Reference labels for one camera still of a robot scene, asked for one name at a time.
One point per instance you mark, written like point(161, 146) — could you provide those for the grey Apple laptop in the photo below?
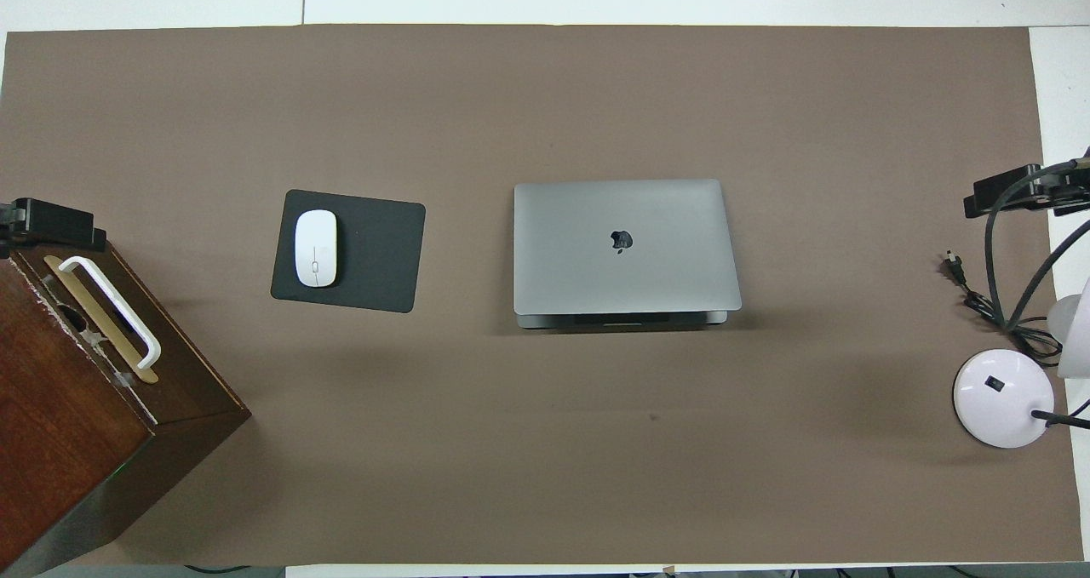
point(596, 220)

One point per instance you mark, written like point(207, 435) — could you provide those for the white desk lamp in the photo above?
point(996, 408)

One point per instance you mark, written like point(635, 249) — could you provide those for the white computer mouse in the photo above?
point(316, 250)

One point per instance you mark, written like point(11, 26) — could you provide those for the brown table mat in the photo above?
point(596, 93)

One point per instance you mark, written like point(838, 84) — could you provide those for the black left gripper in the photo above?
point(5, 220)

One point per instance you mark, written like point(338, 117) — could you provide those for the black mouse pad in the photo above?
point(375, 254)

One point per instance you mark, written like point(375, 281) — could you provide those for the dark brown wooden box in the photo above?
point(51, 408)

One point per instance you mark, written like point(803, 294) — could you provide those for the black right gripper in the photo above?
point(1069, 193)

